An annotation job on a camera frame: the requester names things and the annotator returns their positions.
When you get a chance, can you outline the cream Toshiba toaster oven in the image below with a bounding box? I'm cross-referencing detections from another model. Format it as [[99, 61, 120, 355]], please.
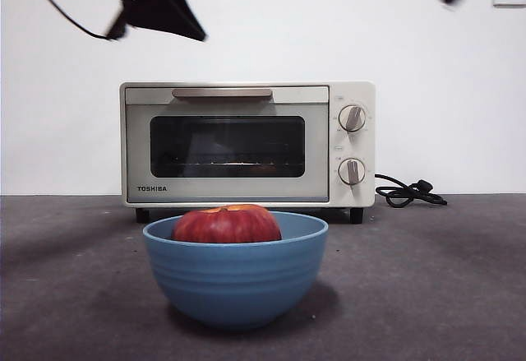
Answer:
[[118, 81, 377, 225]]

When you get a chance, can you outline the red apple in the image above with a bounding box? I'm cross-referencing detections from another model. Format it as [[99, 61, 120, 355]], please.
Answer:
[[171, 203, 283, 243]]

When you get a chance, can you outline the blue ribbed bowl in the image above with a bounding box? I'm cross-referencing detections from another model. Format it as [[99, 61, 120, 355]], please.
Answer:
[[142, 210, 330, 331]]

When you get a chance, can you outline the beige oven knob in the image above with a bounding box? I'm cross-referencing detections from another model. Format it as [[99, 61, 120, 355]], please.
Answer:
[[338, 104, 368, 133], [338, 157, 367, 185]]

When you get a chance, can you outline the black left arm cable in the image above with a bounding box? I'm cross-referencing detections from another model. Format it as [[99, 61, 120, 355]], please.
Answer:
[[18, 0, 118, 42]]

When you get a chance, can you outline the black oven power cable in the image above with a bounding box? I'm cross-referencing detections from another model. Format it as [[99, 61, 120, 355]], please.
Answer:
[[374, 173, 449, 208]]

